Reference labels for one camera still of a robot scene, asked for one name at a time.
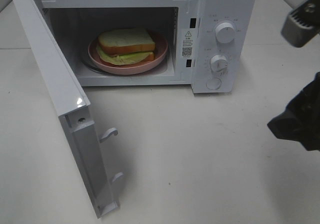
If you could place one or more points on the white warning label sticker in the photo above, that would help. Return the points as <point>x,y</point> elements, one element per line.
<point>187,42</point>

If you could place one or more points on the white microwave door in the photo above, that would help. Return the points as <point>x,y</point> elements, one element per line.
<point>72,107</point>

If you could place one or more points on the white microwave oven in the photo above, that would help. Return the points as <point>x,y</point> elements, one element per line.
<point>75,23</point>

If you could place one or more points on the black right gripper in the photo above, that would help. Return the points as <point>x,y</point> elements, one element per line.
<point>300,120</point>

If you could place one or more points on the sandwich with lettuce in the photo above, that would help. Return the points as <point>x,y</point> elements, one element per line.
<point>122,47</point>

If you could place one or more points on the upper white power knob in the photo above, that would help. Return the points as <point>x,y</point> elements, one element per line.
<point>225,32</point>

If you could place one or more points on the pink round plate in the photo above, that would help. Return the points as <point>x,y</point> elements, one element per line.
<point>160,54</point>

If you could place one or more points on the lower white timer knob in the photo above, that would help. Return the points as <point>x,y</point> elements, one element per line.
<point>218,63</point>

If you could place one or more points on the round white door button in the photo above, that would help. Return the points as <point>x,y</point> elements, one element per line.
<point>214,83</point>

